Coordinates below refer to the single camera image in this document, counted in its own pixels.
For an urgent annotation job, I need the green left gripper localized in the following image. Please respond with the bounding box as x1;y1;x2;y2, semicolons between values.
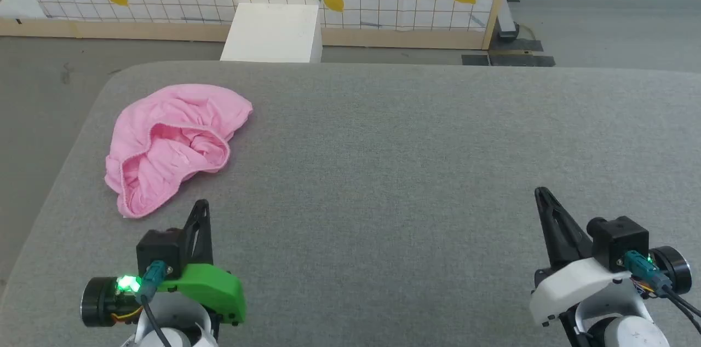
163;199;248;327

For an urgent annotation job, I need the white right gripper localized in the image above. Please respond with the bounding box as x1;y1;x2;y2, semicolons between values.
528;187;639;327

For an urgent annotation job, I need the pink cloth garment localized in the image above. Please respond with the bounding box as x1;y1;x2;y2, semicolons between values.
105;84;254;219

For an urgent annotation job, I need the black floor mat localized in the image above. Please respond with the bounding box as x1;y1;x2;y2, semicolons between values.
461;38;556;67

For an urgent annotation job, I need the white box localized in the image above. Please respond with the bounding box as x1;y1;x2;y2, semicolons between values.
220;3;323;63

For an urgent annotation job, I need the grey metal stand foot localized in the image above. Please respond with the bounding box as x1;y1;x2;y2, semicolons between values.
496;0;521;44

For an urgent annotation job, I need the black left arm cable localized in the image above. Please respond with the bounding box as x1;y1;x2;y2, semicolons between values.
136;260;174;347

